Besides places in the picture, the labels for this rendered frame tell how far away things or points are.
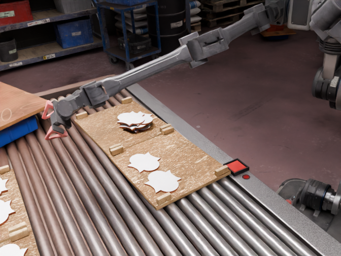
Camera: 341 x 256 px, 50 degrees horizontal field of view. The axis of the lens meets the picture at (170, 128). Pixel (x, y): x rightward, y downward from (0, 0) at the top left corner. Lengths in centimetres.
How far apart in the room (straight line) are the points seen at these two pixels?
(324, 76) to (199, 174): 69
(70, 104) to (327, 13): 80
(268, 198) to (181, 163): 38
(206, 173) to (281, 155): 184
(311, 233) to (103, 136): 101
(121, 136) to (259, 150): 178
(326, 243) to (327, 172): 188
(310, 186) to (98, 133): 126
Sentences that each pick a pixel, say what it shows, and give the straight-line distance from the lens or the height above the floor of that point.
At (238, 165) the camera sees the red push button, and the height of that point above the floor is 93.
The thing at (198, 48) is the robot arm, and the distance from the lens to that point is 128.
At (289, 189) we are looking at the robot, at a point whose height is 24.
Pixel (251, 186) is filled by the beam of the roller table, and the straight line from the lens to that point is 146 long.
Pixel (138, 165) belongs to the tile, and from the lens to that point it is 154.
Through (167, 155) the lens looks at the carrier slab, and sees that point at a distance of 160.
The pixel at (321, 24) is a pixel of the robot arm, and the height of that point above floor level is 155.
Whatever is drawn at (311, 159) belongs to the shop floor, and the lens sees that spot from 327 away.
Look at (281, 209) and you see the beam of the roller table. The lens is 139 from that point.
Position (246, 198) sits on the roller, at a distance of 140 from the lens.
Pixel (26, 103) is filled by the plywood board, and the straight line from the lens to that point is 203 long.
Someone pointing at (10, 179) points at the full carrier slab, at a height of 94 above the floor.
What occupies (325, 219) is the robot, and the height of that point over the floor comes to 26.
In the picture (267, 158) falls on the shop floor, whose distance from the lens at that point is 321.
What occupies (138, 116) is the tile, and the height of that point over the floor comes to 99.
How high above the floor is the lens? 185
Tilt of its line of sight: 31 degrees down
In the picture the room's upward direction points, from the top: 4 degrees counter-clockwise
